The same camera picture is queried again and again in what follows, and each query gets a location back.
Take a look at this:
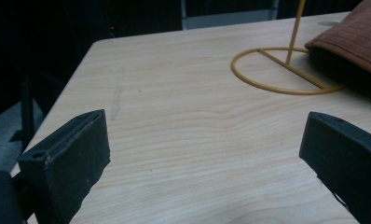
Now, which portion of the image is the brown bucket hat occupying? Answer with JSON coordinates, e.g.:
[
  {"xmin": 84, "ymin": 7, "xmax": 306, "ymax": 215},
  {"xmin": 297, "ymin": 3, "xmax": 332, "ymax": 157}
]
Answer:
[{"xmin": 304, "ymin": 0, "xmax": 371, "ymax": 82}]

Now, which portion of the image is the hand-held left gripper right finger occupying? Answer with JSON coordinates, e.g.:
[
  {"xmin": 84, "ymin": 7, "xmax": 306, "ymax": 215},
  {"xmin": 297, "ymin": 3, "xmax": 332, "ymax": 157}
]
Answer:
[{"xmin": 298, "ymin": 111, "xmax": 371, "ymax": 224}]

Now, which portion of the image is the dark metal stand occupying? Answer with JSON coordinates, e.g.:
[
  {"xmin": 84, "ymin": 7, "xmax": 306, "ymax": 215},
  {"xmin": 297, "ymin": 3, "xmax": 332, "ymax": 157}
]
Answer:
[{"xmin": 8, "ymin": 73, "xmax": 36, "ymax": 153}]

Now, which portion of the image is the yellow metal hat stand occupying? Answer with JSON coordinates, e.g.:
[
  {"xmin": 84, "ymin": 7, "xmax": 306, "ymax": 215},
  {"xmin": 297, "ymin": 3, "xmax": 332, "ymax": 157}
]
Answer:
[{"xmin": 230, "ymin": 0, "xmax": 346, "ymax": 96}]

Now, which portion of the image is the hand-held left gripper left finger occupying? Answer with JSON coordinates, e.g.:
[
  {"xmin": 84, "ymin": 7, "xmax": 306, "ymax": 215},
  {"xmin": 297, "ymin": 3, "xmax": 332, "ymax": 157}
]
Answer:
[{"xmin": 17, "ymin": 108, "xmax": 111, "ymax": 224}]

